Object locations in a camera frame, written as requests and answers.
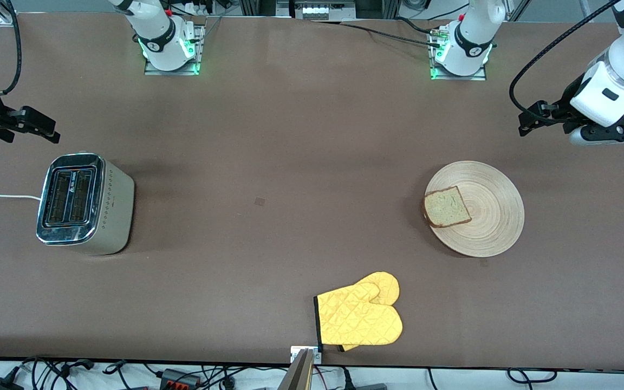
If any round wooden plate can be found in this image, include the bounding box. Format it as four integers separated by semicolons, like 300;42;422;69
424;160;525;258

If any brown bread slice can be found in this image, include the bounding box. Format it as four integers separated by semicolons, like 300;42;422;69
422;186;473;229

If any silver two-slot toaster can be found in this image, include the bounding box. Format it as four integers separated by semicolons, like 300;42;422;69
36;153;135;256

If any white terminal block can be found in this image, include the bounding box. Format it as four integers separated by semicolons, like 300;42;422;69
295;4;341;20

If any yellow quilted oven mitt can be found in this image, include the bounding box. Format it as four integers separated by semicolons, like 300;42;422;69
314;271;404;352

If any black connector with orange levers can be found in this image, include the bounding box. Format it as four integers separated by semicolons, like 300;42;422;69
160;368;202;389

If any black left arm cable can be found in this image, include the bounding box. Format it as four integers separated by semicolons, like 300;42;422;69
509;0;624;126

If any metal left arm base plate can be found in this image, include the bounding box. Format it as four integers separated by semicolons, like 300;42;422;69
430;27;488;81

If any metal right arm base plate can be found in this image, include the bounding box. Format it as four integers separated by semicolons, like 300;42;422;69
144;23;203;76

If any short black table cable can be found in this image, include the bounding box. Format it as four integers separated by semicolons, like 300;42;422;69
396;16;443;36

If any long black table cable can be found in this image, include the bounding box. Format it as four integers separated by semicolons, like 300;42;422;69
339;22;443;48

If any small metal clamp bracket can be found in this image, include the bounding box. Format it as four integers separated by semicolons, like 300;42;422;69
290;346;323;365

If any tan camera mount post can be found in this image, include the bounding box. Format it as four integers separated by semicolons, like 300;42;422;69
278;349;315;390

